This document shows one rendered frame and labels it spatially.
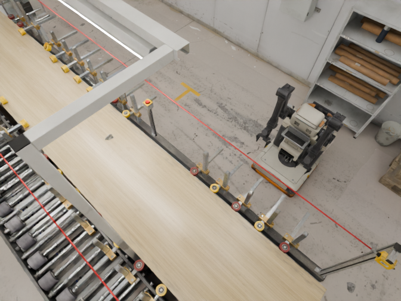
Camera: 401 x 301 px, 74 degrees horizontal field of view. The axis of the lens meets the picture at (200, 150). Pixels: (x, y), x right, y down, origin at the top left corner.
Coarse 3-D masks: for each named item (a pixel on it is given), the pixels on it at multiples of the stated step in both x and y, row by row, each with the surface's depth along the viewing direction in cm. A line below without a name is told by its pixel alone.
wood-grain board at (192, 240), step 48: (0, 48) 334; (0, 96) 293; (48, 96) 294; (96, 144) 262; (144, 144) 263; (96, 192) 236; (144, 192) 237; (192, 192) 237; (144, 240) 215; (192, 240) 216; (240, 240) 216; (192, 288) 198; (240, 288) 198; (288, 288) 199
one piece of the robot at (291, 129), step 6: (282, 132) 256; (288, 132) 257; (294, 132) 255; (300, 132) 250; (288, 138) 253; (294, 138) 253; (300, 138) 254; (306, 138) 249; (300, 144) 250; (306, 144) 250
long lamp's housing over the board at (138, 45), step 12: (72, 0) 133; (84, 0) 131; (84, 12) 130; (96, 12) 126; (96, 24) 129; (108, 24) 123; (120, 24) 121; (120, 36) 121; (132, 36) 117; (132, 48) 118; (144, 48) 114; (156, 48) 115
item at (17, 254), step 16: (0, 176) 263; (16, 176) 263; (16, 192) 254; (32, 192) 266; (48, 192) 255; (16, 208) 246; (16, 240) 231; (48, 240) 232; (64, 240) 243; (80, 240) 243; (16, 256) 213; (48, 256) 225; (64, 256) 225; (80, 256) 225; (96, 256) 226; (32, 272) 211; (64, 272) 219; (80, 272) 219; (64, 288) 212; (80, 288) 213
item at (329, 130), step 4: (328, 120) 193; (328, 124) 197; (340, 124) 190; (328, 128) 197; (332, 128) 195; (336, 128) 194; (324, 132) 203; (328, 132) 199; (324, 136) 205; (328, 136) 203; (320, 140) 210; (324, 140) 208; (316, 144) 216; (320, 144) 213; (312, 148) 222; (316, 148) 219; (320, 148) 218; (316, 152) 222
